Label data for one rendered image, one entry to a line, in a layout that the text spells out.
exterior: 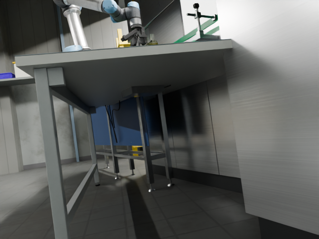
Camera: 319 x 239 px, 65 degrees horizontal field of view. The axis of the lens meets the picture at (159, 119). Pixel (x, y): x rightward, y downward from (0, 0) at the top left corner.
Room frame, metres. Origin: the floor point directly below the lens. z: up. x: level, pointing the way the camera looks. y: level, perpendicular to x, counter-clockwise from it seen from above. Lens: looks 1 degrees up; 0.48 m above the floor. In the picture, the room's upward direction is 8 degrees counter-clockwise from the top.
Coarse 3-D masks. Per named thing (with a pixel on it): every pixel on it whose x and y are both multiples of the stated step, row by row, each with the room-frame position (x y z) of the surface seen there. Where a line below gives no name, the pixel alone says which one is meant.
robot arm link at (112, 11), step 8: (56, 0) 1.59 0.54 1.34; (64, 0) 1.56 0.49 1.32; (72, 0) 1.55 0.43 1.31; (80, 0) 1.53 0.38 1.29; (88, 0) 1.51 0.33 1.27; (96, 0) 1.50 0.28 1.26; (104, 0) 1.47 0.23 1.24; (112, 0) 1.46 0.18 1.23; (88, 8) 1.55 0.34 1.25; (96, 8) 1.52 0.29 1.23; (104, 8) 1.48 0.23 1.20; (112, 8) 1.47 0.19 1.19; (120, 8) 1.57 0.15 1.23; (112, 16) 1.57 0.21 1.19
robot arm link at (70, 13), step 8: (64, 8) 1.68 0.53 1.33; (72, 8) 1.67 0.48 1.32; (80, 8) 1.77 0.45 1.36; (72, 16) 1.68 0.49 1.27; (72, 24) 1.68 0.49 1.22; (80, 24) 1.71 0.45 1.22; (72, 32) 1.69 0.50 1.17; (80, 32) 1.69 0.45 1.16; (80, 40) 1.68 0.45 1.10; (88, 48) 1.69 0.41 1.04
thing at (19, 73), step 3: (15, 63) 3.90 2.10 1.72; (15, 66) 3.89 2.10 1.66; (15, 69) 3.89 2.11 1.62; (18, 69) 3.90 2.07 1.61; (15, 72) 3.89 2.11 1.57; (18, 72) 3.90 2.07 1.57; (21, 72) 3.90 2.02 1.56; (24, 72) 3.91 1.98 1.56; (15, 75) 3.90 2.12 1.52; (18, 75) 3.90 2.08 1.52; (21, 75) 3.90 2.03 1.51; (24, 75) 3.91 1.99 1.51; (27, 75) 3.92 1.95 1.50
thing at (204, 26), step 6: (210, 18) 1.25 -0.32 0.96; (216, 18) 1.22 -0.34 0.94; (204, 24) 1.30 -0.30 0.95; (210, 24) 1.26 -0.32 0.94; (216, 24) 1.22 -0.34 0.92; (192, 30) 1.38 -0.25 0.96; (204, 30) 1.31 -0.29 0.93; (210, 30) 1.26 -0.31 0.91; (216, 30) 1.23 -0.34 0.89; (186, 36) 1.44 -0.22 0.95; (192, 36) 1.39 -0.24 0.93; (174, 42) 1.54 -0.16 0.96; (180, 42) 1.49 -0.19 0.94
